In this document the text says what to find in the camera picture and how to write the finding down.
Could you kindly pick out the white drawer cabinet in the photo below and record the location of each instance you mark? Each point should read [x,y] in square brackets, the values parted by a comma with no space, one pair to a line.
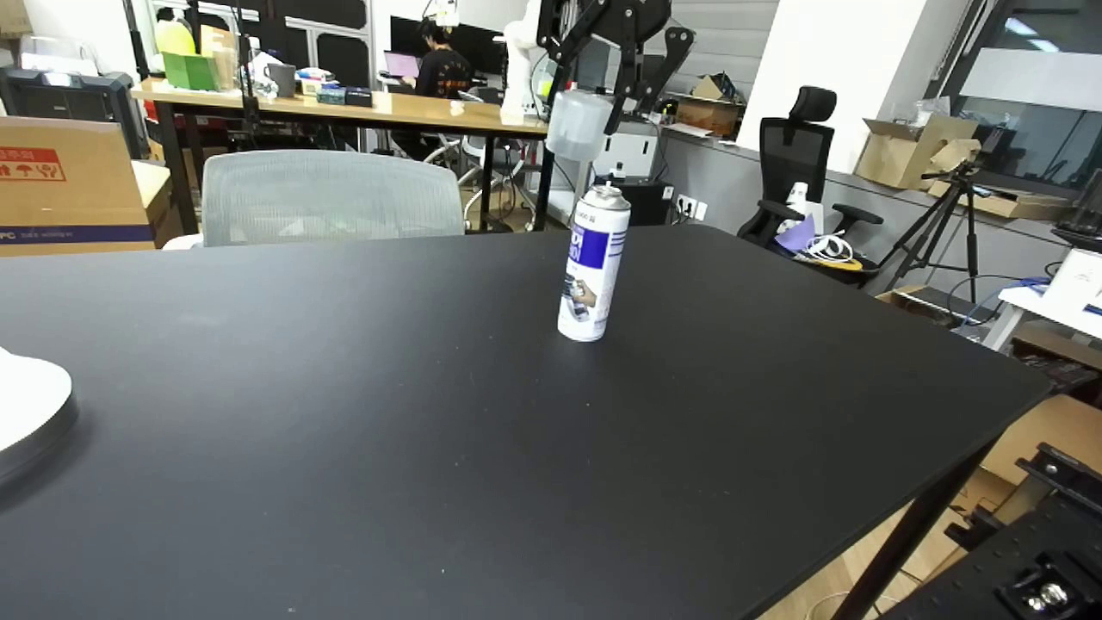
[626,158]

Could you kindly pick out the black table leg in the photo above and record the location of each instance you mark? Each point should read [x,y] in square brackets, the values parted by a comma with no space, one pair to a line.
[906,538]

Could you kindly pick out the white spray can blue label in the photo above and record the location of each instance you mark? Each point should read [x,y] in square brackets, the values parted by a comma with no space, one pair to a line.
[589,277]

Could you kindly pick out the small cardboard box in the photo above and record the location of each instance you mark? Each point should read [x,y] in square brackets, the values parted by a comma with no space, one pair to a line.
[711,116]

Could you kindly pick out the white side desk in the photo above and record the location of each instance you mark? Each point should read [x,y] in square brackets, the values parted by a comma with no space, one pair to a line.
[1068,288]

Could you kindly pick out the flat brown cardboard box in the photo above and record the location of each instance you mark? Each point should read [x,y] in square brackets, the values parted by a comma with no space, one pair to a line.
[1011,203]

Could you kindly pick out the wide black computer monitors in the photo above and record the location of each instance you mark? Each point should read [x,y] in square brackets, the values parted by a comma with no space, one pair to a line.
[483,48]

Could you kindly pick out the open cardboard box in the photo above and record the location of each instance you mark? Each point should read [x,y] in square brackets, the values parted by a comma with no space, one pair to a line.
[899,158]

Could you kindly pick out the small white bottle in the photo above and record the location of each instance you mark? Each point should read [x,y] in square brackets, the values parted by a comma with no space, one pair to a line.
[797,203]

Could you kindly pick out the long wooden desk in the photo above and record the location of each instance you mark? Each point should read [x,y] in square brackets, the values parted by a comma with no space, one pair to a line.
[401,111]

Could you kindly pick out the cardboard sheet on floor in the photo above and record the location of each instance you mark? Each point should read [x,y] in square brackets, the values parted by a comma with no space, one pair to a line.
[1054,431]

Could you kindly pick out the large brown cardboard box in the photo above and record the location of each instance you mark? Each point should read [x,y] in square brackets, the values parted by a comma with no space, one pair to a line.
[70,190]

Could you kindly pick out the black equipment case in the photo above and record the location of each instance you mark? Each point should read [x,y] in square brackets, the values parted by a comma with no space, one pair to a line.
[58,93]

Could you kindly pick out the black camera tripod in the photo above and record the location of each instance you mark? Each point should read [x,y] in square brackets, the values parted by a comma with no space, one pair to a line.
[945,213]

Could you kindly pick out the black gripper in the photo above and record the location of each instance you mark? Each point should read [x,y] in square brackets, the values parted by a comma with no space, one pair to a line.
[622,14]

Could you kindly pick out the black metal rail equipment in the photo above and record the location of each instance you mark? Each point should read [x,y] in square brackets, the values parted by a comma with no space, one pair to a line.
[1034,552]

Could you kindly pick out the green box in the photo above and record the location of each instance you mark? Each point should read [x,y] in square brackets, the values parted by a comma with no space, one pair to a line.
[190,72]

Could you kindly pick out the person in dark shirt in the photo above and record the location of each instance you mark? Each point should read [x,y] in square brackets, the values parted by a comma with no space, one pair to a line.
[443,72]

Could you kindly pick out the black office chair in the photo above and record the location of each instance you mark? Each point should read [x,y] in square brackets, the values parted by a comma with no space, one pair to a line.
[792,158]

